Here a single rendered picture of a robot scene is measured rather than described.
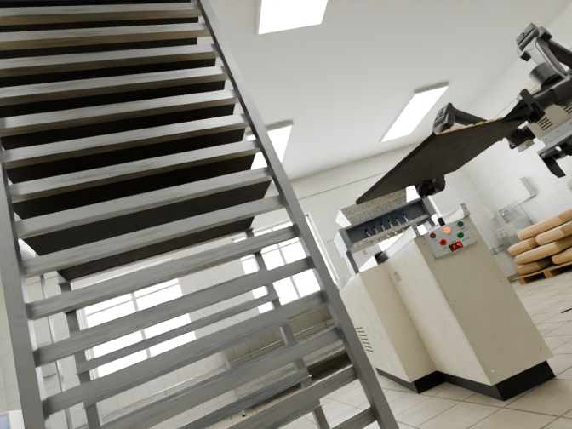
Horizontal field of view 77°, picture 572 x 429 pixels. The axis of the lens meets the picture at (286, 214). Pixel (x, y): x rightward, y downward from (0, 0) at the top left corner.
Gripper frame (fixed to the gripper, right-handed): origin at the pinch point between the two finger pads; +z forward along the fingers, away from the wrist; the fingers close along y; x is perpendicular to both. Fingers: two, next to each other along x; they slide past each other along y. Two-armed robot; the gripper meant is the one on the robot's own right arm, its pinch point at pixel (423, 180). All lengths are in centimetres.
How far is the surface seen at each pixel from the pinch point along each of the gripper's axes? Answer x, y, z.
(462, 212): 16, -14, -56
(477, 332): -8, -68, -48
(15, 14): -78, 74, 94
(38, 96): -79, 46, 93
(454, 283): -7, -44, -49
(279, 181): -39, 4, 67
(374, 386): -39, -48, 68
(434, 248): -6, -25, -46
